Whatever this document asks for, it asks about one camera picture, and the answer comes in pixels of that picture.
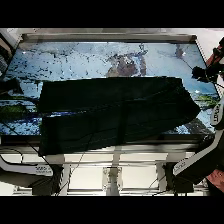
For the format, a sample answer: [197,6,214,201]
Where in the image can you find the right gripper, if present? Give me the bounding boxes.
[191,65,210,84]

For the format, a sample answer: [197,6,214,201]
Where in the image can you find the black cable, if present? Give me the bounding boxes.
[0,119,53,168]

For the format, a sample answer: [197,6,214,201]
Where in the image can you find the dark pants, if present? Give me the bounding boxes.
[37,75,202,158]

